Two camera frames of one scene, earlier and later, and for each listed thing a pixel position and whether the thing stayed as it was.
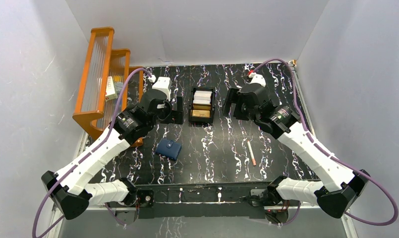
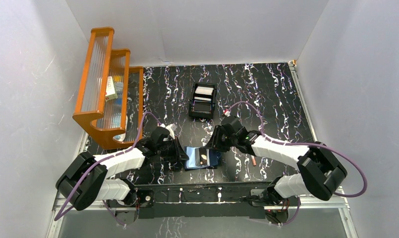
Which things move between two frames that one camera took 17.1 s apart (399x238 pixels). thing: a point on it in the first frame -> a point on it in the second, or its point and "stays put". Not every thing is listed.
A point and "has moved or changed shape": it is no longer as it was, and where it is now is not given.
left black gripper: x=178 y=109 -> x=178 y=152
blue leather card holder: x=168 y=148 has moved or changed shape
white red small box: x=110 y=93 stays put
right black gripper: x=234 y=96 -> x=214 y=143
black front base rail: x=214 y=200 stays put
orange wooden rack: x=104 y=69 stays put
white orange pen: x=253 y=160 stays put
